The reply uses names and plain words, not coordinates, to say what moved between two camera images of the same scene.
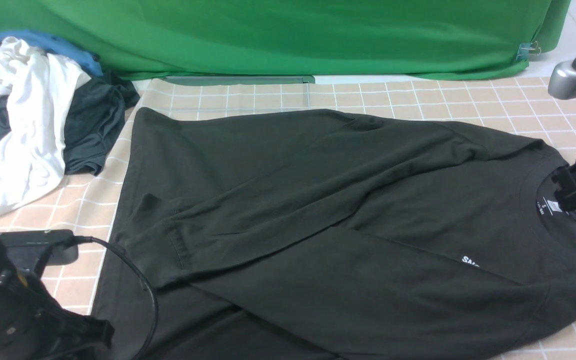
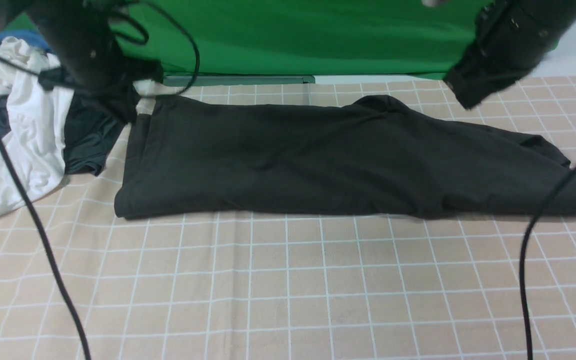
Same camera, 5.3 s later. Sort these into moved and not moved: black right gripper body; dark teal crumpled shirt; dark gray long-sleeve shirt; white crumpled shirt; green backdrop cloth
Moved: dark gray long-sleeve shirt; black right gripper body
Not moved: white crumpled shirt; dark teal crumpled shirt; green backdrop cloth
